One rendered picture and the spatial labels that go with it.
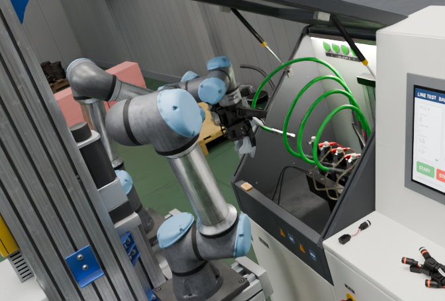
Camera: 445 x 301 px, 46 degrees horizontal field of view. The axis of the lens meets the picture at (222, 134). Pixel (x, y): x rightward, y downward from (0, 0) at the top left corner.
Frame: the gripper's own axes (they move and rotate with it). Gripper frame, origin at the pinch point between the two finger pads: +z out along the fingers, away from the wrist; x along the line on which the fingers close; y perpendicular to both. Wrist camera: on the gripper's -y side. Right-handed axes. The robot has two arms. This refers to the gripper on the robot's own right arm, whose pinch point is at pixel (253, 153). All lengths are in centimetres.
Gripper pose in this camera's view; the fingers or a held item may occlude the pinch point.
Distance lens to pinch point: 180.6
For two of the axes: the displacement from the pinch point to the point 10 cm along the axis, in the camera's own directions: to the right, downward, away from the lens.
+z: 3.0, 8.8, 3.8
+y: -8.6, 4.2, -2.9
